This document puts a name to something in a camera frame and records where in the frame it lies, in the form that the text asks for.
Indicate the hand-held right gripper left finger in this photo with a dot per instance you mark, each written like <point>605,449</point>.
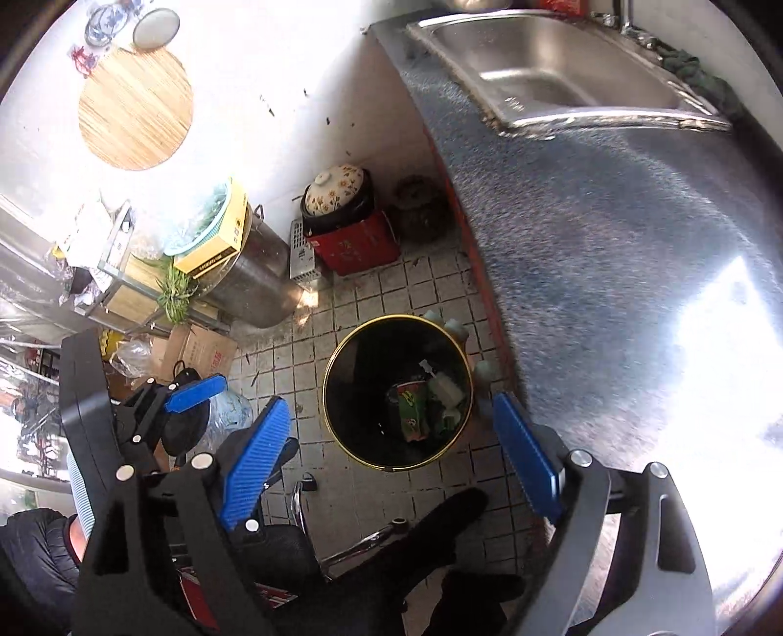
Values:
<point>254,465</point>

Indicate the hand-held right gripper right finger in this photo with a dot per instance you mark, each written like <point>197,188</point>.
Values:
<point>526,452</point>

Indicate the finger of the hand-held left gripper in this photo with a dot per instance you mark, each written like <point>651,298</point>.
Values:
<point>183,434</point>
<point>196,391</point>

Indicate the black trash bin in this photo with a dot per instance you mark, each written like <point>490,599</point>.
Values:
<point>355,391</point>

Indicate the person's left forearm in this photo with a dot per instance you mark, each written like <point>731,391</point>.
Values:
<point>30,550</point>

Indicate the brown cardboard box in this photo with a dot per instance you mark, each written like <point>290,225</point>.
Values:
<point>202,351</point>

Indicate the clear blue water bottle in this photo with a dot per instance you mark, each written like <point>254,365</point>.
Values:
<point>235,410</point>

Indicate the clear plastic bag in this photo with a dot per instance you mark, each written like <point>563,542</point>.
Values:
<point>131,358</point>

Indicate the pale green plastic container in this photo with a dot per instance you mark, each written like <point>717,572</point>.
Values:
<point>486,370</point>
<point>446,327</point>

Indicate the green leafy plant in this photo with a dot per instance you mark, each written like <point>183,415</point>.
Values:
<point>174,293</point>

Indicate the large steel pot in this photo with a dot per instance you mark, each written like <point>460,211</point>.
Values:
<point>257,275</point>

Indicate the metal shelf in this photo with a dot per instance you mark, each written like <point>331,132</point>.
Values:
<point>116,269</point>

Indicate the yellow cardboard box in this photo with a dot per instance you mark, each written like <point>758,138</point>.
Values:
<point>226,238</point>

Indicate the grey slotted box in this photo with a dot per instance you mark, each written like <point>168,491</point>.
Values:
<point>303,254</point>

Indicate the pale blue basin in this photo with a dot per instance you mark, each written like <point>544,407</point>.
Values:
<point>199,214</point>

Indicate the red box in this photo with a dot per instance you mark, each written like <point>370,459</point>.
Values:
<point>355,247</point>

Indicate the floral ceramic pot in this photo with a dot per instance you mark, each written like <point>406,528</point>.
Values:
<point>333,189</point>

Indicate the dark clay pot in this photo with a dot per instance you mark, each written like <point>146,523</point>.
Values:
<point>419,211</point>

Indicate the round bamboo mat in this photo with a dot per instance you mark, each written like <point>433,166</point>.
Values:
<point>134,110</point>

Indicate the white round plate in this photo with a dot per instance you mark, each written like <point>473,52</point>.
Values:
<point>156,27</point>

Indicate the stainless steel sink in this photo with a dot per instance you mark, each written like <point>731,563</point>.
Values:
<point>550,67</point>

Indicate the green rag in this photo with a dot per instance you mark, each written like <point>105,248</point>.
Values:
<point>703,76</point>

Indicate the chrome faucet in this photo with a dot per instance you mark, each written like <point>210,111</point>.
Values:
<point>627,18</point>

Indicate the red printed packet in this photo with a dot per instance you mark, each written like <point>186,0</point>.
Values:
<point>563,5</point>

